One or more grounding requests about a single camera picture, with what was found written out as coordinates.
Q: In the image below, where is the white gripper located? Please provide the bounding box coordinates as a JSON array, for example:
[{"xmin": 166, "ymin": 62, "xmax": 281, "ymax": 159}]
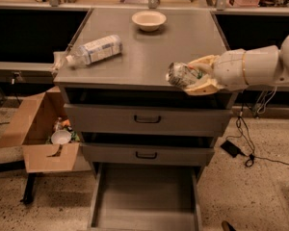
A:
[{"xmin": 184, "ymin": 49, "xmax": 248, "ymax": 96}]

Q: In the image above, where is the green silver 7up can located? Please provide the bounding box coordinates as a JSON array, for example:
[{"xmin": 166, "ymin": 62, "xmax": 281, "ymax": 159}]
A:
[{"xmin": 166, "ymin": 63, "xmax": 203, "ymax": 88}]

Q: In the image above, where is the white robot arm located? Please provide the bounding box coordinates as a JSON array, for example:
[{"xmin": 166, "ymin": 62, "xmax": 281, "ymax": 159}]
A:
[{"xmin": 184, "ymin": 36, "xmax": 289, "ymax": 95}]

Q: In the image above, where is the grey metal drawer cabinet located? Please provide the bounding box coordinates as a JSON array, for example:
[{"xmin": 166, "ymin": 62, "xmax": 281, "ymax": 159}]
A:
[{"xmin": 53, "ymin": 7, "xmax": 245, "ymax": 231}]

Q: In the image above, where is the grey top drawer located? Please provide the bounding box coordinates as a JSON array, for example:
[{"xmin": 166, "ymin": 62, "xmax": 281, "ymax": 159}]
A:
[{"xmin": 65, "ymin": 104, "xmax": 231, "ymax": 137}]

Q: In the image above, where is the grey drawer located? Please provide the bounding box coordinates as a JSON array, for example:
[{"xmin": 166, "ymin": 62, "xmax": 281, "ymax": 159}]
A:
[
  {"xmin": 82, "ymin": 143, "xmax": 214, "ymax": 167},
  {"xmin": 87, "ymin": 164, "xmax": 203, "ymax": 231},
  {"xmin": 65, "ymin": 104, "xmax": 231, "ymax": 137}
]

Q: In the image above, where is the grey middle drawer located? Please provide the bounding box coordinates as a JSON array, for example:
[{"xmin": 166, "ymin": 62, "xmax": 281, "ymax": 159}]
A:
[{"xmin": 82, "ymin": 143, "xmax": 214, "ymax": 167}]

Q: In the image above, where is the grey bottom drawer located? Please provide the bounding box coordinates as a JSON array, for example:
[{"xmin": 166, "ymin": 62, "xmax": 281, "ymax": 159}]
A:
[{"xmin": 87, "ymin": 164, "xmax": 203, "ymax": 231}]

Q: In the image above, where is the black power adapter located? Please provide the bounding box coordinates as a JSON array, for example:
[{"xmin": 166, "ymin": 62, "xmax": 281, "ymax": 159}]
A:
[{"xmin": 221, "ymin": 141, "xmax": 241, "ymax": 158}]

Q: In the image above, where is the white ceramic bowl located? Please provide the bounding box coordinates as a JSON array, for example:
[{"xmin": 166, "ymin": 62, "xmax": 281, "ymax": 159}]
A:
[{"xmin": 132, "ymin": 11, "xmax": 167, "ymax": 32}]

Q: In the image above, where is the clear plastic water bottle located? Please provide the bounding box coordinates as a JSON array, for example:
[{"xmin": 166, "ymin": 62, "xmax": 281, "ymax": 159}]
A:
[{"xmin": 66, "ymin": 35, "xmax": 123, "ymax": 66}]

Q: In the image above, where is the white bowl in box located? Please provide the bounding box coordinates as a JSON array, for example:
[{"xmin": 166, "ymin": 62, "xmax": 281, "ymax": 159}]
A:
[{"xmin": 51, "ymin": 130, "xmax": 71, "ymax": 144}]

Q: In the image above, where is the brown cardboard box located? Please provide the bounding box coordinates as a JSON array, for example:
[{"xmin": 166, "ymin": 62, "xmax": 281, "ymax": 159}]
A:
[{"xmin": 0, "ymin": 87, "xmax": 91, "ymax": 173}]

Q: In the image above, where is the black table leg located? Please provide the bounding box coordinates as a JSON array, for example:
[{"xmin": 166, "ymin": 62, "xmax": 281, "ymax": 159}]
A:
[{"xmin": 20, "ymin": 173, "xmax": 36, "ymax": 205}]

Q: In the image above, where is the black floor cable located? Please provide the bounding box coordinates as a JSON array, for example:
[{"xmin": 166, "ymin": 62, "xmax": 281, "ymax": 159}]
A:
[{"xmin": 224, "ymin": 103, "xmax": 289, "ymax": 168}]

